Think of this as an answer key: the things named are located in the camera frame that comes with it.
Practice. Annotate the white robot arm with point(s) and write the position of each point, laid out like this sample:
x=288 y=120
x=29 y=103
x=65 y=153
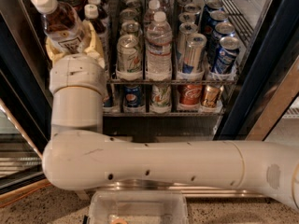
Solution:
x=79 y=156

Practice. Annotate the front blue pepsi can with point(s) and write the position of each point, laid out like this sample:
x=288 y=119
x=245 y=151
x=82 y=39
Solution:
x=225 y=55

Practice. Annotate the pepsi can lower shelf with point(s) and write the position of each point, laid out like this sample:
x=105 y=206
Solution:
x=133 y=95

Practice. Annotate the top wire fridge shelf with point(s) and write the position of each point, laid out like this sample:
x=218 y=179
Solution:
x=170 y=81

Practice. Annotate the blue pepsi can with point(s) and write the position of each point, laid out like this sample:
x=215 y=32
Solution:
x=225 y=55
x=221 y=30
x=210 y=5
x=213 y=19

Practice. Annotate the gold brown can lower shelf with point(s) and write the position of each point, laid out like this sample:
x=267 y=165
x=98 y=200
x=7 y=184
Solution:
x=211 y=96

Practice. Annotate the front slim silver energy can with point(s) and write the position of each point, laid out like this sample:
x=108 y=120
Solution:
x=195 y=47

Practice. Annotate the slim silver energy can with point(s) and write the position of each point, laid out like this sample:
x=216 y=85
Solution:
x=186 y=17
x=195 y=47
x=185 y=29

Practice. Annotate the front clear water bottle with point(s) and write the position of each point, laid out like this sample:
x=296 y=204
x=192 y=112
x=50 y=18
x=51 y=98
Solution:
x=159 y=44

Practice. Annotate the right glass fridge door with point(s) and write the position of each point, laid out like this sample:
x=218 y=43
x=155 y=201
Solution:
x=267 y=62

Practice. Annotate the wire fridge shelf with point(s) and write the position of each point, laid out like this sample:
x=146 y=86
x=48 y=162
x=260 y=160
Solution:
x=170 y=81
x=183 y=113

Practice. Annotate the red cola can lower shelf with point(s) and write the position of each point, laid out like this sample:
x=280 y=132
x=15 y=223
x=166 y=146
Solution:
x=189 y=94

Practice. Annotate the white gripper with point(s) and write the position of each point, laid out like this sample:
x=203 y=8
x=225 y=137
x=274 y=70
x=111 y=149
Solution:
x=77 y=74

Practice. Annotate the brown tea bottle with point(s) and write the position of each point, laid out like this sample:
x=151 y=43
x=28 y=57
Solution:
x=92 y=15
x=103 y=16
x=62 y=26

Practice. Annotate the left glass fridge door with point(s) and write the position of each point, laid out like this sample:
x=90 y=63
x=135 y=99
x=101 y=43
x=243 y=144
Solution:
x=20 y=160

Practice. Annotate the glass fridge door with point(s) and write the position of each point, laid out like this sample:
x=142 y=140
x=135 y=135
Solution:
x=267 y=62
x=20 y=160

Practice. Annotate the front green white soda can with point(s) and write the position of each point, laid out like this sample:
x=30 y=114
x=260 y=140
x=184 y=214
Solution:
x=129 y=56

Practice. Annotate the clear plastic bin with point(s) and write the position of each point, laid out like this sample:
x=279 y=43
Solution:
x=138 y=207

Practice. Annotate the lower wire fridge shelf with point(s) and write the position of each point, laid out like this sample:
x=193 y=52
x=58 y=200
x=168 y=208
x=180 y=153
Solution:
x=183 y=113

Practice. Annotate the green white soda can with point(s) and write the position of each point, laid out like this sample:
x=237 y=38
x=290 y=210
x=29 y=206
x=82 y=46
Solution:
x=129 y=56
x=131 y=28
x=128 y=14

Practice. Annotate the green white can lower shelf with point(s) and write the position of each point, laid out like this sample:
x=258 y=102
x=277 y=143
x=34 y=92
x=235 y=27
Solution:
x=160 y=95

